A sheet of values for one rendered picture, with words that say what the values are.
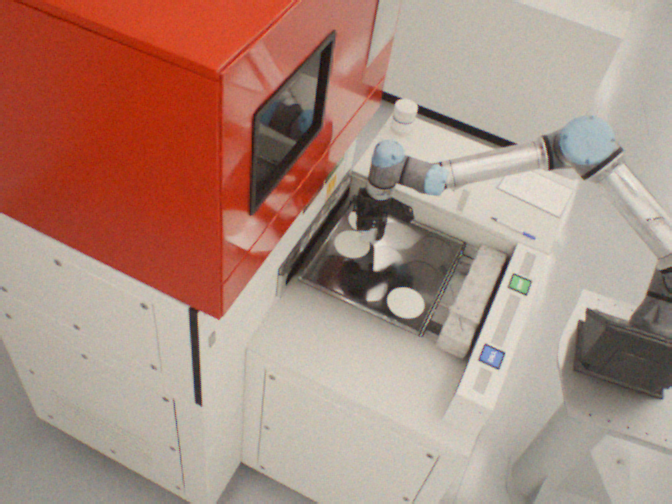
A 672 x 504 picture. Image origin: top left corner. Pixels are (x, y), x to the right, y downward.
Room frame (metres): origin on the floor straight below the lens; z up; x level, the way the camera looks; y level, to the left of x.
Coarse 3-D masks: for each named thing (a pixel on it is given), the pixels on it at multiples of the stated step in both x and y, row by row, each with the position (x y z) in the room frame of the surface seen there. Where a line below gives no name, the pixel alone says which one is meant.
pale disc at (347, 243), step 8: (344, 232) 1.35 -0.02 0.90; (352, 232) 1.35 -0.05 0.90; (336, 240) 1.31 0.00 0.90; (344, 240) 1.32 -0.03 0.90; (352, 240) 1.32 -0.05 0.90; (360, 240) 1.33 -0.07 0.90; (344, 248) 1.29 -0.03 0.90; (352, 248) 1.29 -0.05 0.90; (360, 248) 1.30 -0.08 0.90; (368, 248) 1.30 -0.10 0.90; (352, 256) 1.27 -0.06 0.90
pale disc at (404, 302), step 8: (400, 288) 1.18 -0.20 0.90; (408, 288) 1.19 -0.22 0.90; (392, 296) 1.15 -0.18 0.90; (400, 296) 1.16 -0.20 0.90; (408, 296) 1.16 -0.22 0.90; (416, 296) 1.17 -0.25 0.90; (392, 304) 1.13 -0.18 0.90; (400, 304) 1.13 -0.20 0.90; (408, 304) 1.14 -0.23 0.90; (416, 304) 1.14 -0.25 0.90; (400, 312) 1.10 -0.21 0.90; (408, 312) 1.11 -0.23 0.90; (416, 312) 1.11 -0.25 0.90
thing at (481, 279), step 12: (480, 264) 1.34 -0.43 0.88; (492, 264) 1.35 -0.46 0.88; (468, 276) 1.29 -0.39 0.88; (480, 276) 1.30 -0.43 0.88; (492, 276) 1.30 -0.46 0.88; (468, 288) 1.24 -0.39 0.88; (480, 288) 1.25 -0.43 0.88; (492, 288) 1.26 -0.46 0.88; (468, 300) 1.20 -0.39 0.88; (480, 300) 1.21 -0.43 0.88; (480, 312) 1.17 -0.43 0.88; (456, 324) 1.11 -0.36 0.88; (444, 348) 1.04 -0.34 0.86; (456, 348) 1.04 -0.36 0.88
